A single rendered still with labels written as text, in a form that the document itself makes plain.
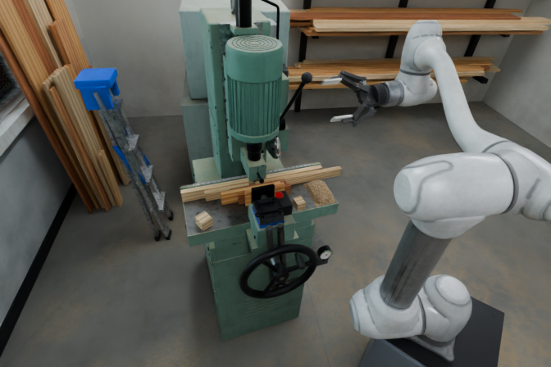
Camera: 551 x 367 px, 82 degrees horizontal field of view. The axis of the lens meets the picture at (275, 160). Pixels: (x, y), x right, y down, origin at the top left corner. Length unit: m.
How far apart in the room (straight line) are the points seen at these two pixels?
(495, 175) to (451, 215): 0.11
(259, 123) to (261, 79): 0.15
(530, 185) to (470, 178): 0.12
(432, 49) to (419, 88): 0.15
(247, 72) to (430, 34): 0.59
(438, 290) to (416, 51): 0.77
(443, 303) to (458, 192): 0.58
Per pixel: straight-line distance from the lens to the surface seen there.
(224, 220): 1.21
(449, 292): 1.22
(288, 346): 1.95
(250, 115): 1.01
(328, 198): 1.29
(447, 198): 0.68
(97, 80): 1.75
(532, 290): 2.71
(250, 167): 1.17
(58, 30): 2.54
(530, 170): 0.78
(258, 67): 0.94
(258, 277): 1.51
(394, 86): 1.18
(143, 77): 3.58
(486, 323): 1.56
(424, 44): 1.15
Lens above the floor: 1.81
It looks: 38 degrees down
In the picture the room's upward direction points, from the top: 3 degrees clockwise
